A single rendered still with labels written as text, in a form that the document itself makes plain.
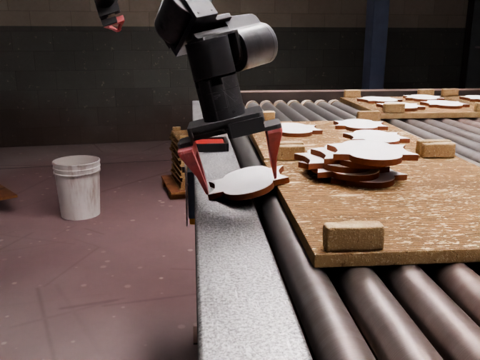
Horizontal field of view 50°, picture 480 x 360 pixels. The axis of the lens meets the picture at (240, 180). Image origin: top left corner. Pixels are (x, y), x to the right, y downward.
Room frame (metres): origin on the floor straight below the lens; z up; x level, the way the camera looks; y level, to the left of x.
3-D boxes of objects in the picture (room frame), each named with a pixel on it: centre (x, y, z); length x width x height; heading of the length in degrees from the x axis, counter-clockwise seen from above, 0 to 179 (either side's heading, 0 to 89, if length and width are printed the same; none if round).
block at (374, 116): (1.31, -0.32, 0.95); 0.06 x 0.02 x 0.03; 94
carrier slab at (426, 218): (0.69, -0.23, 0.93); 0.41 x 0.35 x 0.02; 5
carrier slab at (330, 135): (1.11, -0.20, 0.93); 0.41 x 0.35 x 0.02; 4
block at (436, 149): (0.90, -0.35, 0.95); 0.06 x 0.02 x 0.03; 95
